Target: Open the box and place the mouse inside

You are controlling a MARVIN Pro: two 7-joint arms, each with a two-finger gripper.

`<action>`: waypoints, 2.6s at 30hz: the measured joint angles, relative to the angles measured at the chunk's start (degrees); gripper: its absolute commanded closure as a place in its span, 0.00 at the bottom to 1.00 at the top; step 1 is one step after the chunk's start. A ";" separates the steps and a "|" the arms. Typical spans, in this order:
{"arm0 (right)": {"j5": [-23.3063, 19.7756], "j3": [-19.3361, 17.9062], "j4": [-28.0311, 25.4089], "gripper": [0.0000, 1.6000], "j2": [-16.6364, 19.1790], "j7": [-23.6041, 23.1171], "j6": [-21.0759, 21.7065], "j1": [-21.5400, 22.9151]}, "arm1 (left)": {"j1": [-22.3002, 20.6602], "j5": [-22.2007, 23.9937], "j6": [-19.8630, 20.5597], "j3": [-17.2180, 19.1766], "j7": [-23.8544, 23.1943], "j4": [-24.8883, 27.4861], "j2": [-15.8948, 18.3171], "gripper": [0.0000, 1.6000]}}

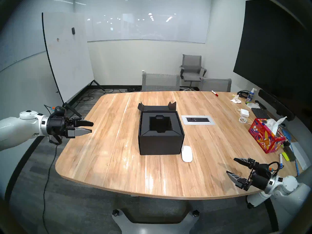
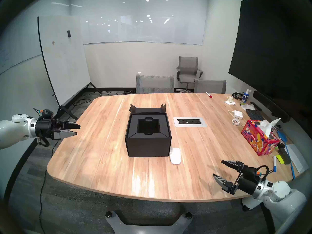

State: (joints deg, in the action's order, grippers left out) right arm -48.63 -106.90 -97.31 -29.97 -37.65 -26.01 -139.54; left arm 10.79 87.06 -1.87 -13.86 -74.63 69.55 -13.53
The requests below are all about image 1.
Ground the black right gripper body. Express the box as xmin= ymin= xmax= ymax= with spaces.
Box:
xmin=248 ymin=168 xmax=272 ymax=191

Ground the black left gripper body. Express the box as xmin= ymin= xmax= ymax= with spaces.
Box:
xmin=46 ymin=116 xmax=74 ymax=138

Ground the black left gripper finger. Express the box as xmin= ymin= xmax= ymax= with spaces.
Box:
xmin=73 ymin=119 xmax=94 ymax=127
xmin=65 ymin=128 xmax=92 ymax=138

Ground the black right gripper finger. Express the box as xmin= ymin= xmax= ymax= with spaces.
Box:
xmin=234 ymin=157 xmax=259 ymax=170
xmin=226 ymin=171 xmax=251 ymax=191

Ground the white computer mouse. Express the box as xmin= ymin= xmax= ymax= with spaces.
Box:
xmin=181 ymin=145 xmax=193 ymax=163

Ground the black cardboard box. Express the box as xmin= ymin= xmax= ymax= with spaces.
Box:
xmin=137 ymin=101 xmax=185 ymax=156

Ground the red floral tissue box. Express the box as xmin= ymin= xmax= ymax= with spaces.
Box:
xmin=248 ymin=116 xmax=287 ymax=154

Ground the white cylindrical floor unit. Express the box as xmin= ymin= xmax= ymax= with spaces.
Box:
xmin=247 ymin=192 xmax=271 ymax=209

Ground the blue pen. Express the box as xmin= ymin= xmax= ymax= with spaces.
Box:
xmin=294 ymin=148 xmax=300 ymax=176

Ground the black eraser block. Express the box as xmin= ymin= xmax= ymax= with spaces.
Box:
xmin=283 ymin=146 xmax=296 ymax=162

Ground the black keyboard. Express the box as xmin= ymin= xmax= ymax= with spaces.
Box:
xmin=251 ymin=107 xmax=270 ymax=120

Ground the grey table outlet panel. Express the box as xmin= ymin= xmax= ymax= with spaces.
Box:
xmin=181 ymin=115 xmax=216 ymax=126

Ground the whiteboard cleaner spray bottle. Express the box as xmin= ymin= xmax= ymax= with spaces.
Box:
xmin=245 ymin=88 xmax=257 ymax=104

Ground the black video soundbar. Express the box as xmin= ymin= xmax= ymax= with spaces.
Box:
xmin=258 ymin=89 xmax=295 ymax=122

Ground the rolling whiteboard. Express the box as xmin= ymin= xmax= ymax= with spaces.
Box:
xmin=41 ymin=12 xmax=106 ymax=120

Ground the wide grey mesh chair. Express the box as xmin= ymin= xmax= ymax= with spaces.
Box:
xmin=142 ymin=72 xmax=180 ymax=92

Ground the grey swivel armchair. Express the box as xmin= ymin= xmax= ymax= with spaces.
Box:
xmin=179 ymin=54 xmax=207 ymax=91

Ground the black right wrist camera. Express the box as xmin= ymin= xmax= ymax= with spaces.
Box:
xmin=257 ymin=164 xmax=273 ymax=175

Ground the white charger cable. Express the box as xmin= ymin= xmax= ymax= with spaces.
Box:
xmin=235 ymin=108 xmax=254 ymax=125

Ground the black floor cable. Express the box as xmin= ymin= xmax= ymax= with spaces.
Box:
xmin=43 ymin=88 xmax=115 ymax=228

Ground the glass wall whiteboard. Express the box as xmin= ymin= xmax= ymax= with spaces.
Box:
xmin=0 ymin=14 xmax=48 ymax=73
xmin=84 ymin=0 xmax=212 ymax=44

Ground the grey metal pedestal base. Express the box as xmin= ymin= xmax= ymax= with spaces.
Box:
xmin=112 ymin=208 xmax=200 ymax=234

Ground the black wall screen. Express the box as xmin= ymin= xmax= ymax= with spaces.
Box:
xmin=233 ymin=0 xmax=312 ymax=125

